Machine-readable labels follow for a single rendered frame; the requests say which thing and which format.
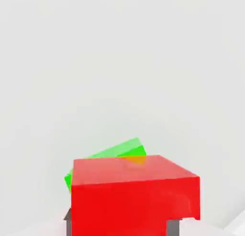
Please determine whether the small red cube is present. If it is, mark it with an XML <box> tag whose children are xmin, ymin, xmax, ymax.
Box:
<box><xmin>70</xmin><ymin>154</ymin><xmax>201</xmax><ymax>236</ymax></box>

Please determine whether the small green cube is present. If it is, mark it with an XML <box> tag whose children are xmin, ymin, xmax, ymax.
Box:
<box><xmin>64</xmin><ymin>137</ymin><xmax>147</xmax><ymax>194</ymax></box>

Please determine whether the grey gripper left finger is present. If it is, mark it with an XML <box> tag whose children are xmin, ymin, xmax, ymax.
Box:
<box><xmin>11</xmin><ymin>207</ymin><xmax>72</xmax><ymax>236</ymax></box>

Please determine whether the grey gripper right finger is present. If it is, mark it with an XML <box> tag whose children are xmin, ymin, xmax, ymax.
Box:
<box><xmin>166</xmin><ymin>217</ymin><xmax>228</xmax><ymax>236</ymax></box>

